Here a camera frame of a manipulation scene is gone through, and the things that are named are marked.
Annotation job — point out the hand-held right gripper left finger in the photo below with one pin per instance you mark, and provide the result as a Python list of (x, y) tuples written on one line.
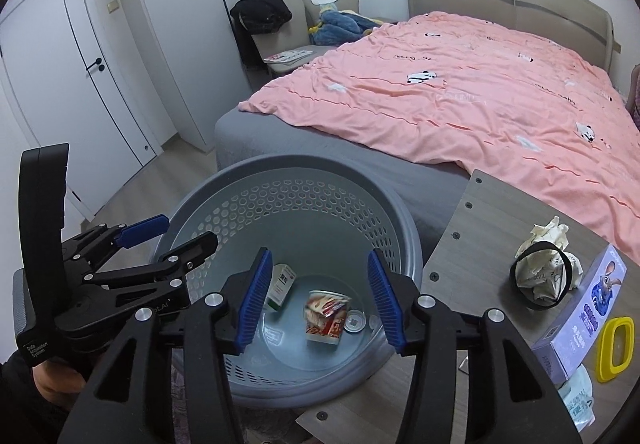
[(255, 304)]

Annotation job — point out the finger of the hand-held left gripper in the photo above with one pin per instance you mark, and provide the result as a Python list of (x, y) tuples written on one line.
[(195, 246), (145, 229)]

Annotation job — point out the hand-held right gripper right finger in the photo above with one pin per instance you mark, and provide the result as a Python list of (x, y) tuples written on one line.
[(385, 304)]

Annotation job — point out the red white noodle cup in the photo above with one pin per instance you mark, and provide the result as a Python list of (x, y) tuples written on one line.
[(325, 319)]

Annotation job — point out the grey perforated plastic basket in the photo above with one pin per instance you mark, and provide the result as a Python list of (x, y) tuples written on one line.
[(320, 204)]

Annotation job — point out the white paper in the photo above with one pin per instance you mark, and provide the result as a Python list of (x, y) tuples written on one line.
[(542, 274)]

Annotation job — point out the person's left forearm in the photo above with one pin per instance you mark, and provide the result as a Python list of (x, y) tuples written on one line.
[(20, 409)]

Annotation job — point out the person's left hand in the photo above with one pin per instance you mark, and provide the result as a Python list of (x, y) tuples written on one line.
[(57, 384)]

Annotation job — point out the small white cap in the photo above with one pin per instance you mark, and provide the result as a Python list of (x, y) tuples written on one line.
[(374, 322)]

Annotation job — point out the small white green carton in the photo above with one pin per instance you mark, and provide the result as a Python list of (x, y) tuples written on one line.
[(281, 284)]

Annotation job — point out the white door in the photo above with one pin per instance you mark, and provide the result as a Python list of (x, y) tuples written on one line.
[(50, 74)]

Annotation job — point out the purple cartoon tissue box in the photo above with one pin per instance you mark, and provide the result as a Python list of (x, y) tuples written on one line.
[(585, 319)]

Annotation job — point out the bed with pink duvet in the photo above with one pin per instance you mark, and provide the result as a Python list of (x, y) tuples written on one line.
[(450, 114)]

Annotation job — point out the white wardrobe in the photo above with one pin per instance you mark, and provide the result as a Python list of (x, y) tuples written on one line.
[(175, 24)]

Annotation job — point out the magazine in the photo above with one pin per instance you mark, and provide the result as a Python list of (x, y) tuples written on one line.
[(287, 56)]

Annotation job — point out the white plastic packet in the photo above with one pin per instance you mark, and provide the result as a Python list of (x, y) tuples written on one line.
[(577, 399)]

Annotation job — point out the beige armchair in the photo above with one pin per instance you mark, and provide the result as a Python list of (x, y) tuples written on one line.
[(285, 41)]

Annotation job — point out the black bag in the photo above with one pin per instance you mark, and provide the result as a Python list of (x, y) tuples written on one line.
[(260, 14)]

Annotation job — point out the blue plush garment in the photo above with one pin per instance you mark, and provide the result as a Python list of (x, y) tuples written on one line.
[(342, 26)]

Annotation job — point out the wall light switch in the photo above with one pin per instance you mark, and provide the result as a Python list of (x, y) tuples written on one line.
[(114, 6)]

